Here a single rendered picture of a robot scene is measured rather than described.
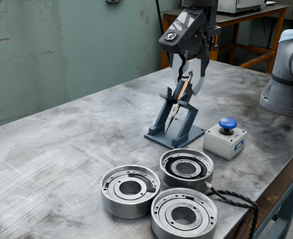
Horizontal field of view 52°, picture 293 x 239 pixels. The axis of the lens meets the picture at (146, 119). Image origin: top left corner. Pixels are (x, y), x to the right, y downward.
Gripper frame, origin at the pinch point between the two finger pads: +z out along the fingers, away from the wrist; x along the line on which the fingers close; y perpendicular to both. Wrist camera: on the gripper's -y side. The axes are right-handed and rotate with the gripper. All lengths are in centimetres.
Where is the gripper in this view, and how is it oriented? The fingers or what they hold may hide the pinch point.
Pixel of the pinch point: (185, 87)
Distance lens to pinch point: 72.6
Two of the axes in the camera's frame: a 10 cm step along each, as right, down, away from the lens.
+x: -7.4, -3.3, 5.8
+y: 6.7, -3.4, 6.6
